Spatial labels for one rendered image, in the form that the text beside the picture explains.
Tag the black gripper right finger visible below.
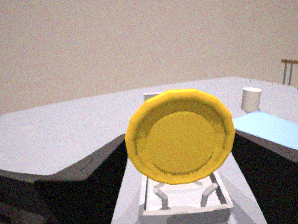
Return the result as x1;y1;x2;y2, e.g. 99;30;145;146
231;128;298;224

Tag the white dish rack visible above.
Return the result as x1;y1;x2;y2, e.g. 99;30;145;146
138;171;234;224

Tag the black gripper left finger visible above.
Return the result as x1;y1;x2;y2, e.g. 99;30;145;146
0;133;128;224

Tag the yellow plate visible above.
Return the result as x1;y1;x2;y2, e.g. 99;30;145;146
125;88;235;185

